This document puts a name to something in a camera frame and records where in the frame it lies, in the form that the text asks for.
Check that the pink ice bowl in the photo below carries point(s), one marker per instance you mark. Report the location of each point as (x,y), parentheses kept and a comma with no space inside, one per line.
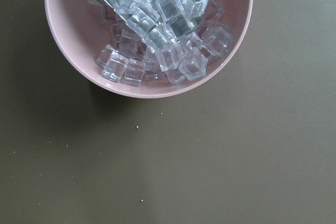
(79,34)

